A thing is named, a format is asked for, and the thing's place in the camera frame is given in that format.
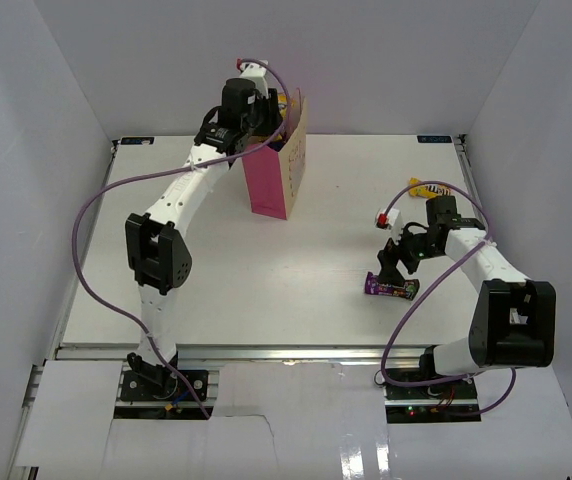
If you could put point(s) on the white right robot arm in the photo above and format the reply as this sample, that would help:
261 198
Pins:
513 323

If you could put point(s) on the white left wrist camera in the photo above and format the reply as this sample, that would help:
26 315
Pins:
254 72

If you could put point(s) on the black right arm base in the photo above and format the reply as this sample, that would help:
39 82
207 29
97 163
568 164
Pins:
452 402

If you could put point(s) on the yellow m&m's packet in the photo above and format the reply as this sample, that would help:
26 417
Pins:
427 191
284 104

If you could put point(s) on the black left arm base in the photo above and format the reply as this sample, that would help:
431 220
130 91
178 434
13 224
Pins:
153 392

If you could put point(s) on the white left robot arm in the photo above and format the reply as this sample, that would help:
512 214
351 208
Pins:
156 249

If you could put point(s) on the beige pink paper bag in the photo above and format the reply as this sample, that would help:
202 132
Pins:
274 174

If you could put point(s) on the aluminium table edge rail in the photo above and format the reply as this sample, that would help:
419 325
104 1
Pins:
235 352

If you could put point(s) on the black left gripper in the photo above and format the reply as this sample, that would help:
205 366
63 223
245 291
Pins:
270 107

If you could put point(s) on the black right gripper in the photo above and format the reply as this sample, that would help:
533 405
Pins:
389 259

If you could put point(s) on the brown purple M&M's packet front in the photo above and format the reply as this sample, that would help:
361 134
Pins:
407 290

